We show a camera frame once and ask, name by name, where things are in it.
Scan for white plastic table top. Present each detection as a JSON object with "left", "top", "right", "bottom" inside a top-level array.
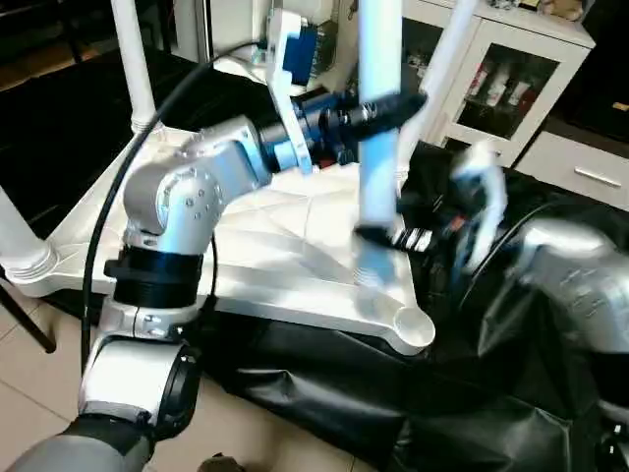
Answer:
[{"left": 5, "top": 123, "right": 437, "bottom": 357}]

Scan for white glass-door cabinet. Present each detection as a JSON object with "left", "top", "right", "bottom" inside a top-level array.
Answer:
[{"left": 398, "top": 0, "right": 597, "bottom": 168}]

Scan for white drawer unit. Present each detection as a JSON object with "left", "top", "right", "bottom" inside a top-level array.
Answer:
[{"left": 513, "top": 133, "right": 629, "bottom": 212}]

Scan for black work mat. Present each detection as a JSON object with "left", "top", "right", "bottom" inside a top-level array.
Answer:
[{"left": 0, "top": 39, "right": 629, "bottom": 472}]

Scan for brown teddy bear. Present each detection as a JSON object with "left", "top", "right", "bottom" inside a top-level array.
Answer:
[{"left": 539, "top": 0, "right": 589, "bottom": 23}]

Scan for black metal stand leg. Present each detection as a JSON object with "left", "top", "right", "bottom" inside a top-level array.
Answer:
[{"left": 0, "top": 290, "right": 58, "bottom": 355}]

